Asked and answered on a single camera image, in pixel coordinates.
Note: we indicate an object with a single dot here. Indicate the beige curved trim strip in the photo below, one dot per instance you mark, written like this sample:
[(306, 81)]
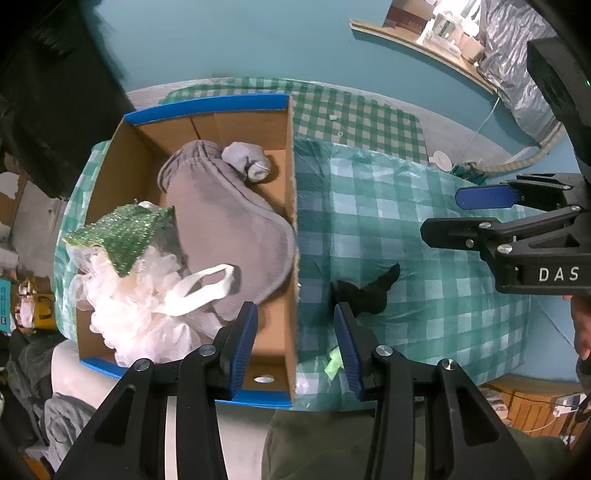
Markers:
[(531, 157)]

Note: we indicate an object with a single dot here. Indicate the silver foil sheet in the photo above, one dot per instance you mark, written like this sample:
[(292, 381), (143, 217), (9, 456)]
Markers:
[(512, 60)]

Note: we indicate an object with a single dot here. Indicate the green checkered tablecloth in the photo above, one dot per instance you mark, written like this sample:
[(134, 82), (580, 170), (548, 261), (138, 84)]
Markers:
[(369, 212)]

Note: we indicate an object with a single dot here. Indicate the brown cardboard carton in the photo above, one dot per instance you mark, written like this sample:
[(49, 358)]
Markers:
[(406, 16)]

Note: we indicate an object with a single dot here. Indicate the black plastic bag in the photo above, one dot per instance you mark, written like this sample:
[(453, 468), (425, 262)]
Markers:
[(51, 92)]

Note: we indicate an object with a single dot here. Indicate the white mesh bath pouf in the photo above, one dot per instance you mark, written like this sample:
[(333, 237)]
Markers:
[(134, 318)]

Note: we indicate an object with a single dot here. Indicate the white and green cup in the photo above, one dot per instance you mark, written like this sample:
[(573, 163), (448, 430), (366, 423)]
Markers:
[(441, 27)]

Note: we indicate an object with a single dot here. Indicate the clear plastic table cover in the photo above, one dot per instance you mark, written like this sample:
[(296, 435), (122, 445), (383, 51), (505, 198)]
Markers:
[(415, 286)]

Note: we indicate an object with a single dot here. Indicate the yellow cardboard box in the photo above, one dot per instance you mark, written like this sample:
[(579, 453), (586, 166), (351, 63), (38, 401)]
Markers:
[(39, 307)]

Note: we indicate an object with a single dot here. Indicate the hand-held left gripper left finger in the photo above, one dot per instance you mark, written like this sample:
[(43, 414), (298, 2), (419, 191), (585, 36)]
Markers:
[(242, 344)]

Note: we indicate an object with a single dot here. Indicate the person's right hand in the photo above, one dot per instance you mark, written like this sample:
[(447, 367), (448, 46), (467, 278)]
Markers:
[(584, 327)]

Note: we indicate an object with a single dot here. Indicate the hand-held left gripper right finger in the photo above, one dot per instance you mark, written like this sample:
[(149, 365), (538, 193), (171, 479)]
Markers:
[(347, 346)]

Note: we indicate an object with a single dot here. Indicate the grey sweatpants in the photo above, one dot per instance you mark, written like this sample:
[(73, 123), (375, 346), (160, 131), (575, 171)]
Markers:
[(231, 221)]

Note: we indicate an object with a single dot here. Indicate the grey clothing pile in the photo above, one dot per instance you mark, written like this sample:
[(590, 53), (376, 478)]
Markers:
[(51, 410)]

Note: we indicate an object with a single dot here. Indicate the black sock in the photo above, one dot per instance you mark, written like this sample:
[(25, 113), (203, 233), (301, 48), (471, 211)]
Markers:
[(369, 293)]

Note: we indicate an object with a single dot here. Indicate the grey sock ball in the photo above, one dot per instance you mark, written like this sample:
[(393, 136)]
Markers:
[(244, 159)]

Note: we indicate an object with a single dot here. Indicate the blue labelled box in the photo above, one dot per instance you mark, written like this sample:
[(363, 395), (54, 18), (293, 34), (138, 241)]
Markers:
[(4, 307)]

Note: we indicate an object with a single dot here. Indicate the small white cup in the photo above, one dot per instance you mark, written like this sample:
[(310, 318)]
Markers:
[(441, 161)]

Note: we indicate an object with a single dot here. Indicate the person's olive trouser leg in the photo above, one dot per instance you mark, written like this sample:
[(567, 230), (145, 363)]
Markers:
[(314, 447)]

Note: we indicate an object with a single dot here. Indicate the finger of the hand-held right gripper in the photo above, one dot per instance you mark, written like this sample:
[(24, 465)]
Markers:
[(485, 196), (461, 230)]

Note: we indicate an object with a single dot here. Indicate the green paper scrap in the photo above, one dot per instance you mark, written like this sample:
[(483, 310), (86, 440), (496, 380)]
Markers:
[(333, 364)]

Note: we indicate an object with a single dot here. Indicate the wooden slatted crate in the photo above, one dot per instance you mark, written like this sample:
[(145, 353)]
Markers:
[(526, 408)]

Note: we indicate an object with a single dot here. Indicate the teal plastic object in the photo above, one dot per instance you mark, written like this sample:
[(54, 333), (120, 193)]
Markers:
[(468, 173)]

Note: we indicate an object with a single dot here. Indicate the blue-rimmed cardboard box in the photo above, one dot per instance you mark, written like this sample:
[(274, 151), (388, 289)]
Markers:
[(277, 323)]

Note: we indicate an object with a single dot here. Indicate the green glitter scouring pad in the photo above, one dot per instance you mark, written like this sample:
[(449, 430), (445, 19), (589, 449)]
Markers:
[(124, 235)]

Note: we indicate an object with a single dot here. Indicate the curved wooden shelf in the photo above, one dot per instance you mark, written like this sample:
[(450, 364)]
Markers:
[(415, 48)]

